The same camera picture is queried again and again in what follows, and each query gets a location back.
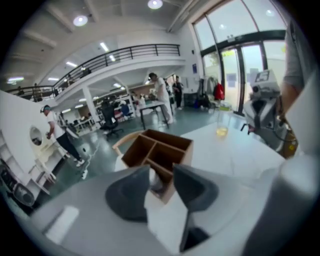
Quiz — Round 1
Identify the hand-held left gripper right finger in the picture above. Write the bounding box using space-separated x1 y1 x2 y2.
172 164 220 252

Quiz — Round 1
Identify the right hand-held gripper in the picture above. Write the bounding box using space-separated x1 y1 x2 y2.
242 69 286 152

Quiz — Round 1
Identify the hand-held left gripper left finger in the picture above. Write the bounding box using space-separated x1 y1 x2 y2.
105 165 151 223

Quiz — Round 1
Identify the silver grey item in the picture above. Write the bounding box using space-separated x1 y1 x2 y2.
149 167 165 195

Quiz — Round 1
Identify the brown wooden divided box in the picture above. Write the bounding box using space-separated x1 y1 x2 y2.
121 128 194 205

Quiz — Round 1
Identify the person's right forearm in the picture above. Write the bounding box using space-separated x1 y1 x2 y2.
276 74 305 121

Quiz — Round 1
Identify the clear glass with yellow liquid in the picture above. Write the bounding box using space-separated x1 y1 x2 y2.
215 111 230 137

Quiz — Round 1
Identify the yellow-brown bag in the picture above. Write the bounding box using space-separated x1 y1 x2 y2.
281 117 300 160

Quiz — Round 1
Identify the red jacket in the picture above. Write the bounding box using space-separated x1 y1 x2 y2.
212 83 226 102

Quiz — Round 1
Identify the glass entrance door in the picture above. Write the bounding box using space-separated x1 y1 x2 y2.
199 29 287 116

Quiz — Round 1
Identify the light wooden chair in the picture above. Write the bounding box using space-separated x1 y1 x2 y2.
112 130 146 157

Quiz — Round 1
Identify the person's grey shirt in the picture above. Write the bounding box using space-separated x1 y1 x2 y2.
283 17 314 87

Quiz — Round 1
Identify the black office chair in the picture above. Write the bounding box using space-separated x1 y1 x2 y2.
99 102 125 141

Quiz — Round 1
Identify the white table with black legs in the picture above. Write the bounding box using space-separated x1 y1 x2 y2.
138 100 171 130

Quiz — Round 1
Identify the dark grey appliance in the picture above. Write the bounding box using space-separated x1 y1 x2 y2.
0 159 36 208

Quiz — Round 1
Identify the white shelf unit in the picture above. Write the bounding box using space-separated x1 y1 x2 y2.
0 89 69 201

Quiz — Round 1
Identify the black balcony railing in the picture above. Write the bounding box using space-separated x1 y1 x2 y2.
4 44 181 101

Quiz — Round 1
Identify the white floor cable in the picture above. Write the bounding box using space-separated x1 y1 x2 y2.
81 142 101 180

